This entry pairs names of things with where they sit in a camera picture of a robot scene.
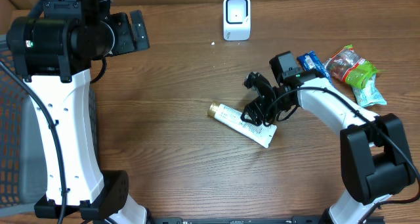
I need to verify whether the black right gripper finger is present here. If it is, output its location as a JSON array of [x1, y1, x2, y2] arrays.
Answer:
[[243, 72, 267, 95], [240, 101, 267, 126]]

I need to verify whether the white tube with gold cap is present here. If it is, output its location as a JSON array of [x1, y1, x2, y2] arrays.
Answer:
[[207, 102, 277, 148]]

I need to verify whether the blue snack wrapper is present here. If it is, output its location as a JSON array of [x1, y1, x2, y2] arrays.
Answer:
[[297, 51, 333, 85]]

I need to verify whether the green snack bag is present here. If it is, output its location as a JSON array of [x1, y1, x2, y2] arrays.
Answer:
[[324, 45, 379, 89]]

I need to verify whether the light blue tissue pack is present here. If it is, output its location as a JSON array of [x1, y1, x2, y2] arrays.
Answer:
[[352, 74, 387, 108]]

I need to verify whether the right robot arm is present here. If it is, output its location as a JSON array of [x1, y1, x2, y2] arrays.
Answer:
[[241, 70, 419, 223]]

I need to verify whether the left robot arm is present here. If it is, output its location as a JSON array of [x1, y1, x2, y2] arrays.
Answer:
[[6, 0, 152, 224]]

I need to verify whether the white barcode scanner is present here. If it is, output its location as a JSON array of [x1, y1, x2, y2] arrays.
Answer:
[[223, 0, 251, 41]]

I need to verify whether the grey plastic basket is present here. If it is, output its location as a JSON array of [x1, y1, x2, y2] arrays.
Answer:
[[1, 35, 104, 219]]

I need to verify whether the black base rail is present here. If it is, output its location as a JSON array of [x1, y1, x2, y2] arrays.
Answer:
[[144, 214, 387, 224]]

